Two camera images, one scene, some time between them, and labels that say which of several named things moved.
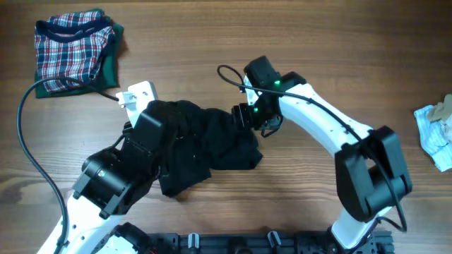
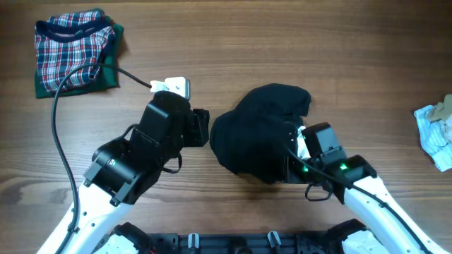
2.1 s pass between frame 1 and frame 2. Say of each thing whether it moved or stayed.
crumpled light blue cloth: stayed
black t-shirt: moved
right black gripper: moved
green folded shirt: stayed
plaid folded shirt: stayed
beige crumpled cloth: stayed
